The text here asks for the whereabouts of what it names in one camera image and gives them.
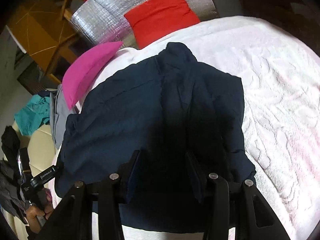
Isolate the navy blue zip jacket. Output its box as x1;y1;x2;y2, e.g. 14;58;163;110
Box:
55;43;256;233

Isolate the person's left hand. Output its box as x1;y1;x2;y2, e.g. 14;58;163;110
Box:
26;188;54;234

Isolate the dark quilted jacket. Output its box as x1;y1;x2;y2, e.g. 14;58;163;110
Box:
0;159;28;225

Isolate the cream leather sofa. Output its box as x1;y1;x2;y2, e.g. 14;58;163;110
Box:
1;122;56;239

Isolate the black garment on sofa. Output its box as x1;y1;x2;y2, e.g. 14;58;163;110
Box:
1;126;20;167

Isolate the teal garment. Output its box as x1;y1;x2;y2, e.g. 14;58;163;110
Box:
14;94;50;136

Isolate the grey garment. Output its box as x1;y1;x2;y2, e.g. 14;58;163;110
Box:
49;85;77;150

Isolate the white bed blanket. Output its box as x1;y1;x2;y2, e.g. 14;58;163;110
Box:
93;16;319;239

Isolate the magenta pillow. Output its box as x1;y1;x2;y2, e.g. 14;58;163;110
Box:
62;41;122;109

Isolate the silver foil headboard panel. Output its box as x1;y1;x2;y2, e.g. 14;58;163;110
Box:
70;0;218;48

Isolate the red pillow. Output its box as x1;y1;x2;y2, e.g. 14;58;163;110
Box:
124;0;200;49

